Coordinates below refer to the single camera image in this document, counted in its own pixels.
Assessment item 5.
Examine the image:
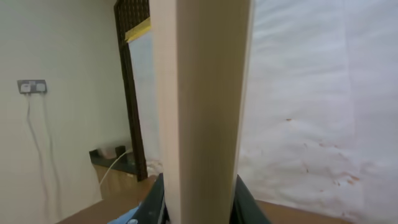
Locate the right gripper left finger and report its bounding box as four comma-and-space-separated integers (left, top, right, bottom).
123, 172, 170, 224

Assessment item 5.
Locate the white pipette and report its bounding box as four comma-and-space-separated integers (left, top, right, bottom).
148, 0, 255, 224

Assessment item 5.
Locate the grey wall socket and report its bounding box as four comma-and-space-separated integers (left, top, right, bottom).
17, 79, 48, 95

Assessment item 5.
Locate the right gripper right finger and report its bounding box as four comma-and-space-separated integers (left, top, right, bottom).
229, 174, 273, 224

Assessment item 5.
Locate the yellow tape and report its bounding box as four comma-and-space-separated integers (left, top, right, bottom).
124, 17, 152, 44

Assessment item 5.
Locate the black pegboard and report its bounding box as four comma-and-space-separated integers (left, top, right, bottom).
113, 0, 152, 183

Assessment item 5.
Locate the blue cloth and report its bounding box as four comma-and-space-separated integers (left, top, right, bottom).
107, 205, 141, 224

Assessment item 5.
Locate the white cable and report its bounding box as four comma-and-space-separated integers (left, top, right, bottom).
25, 93, 49, 200
98, 148, 134, 187

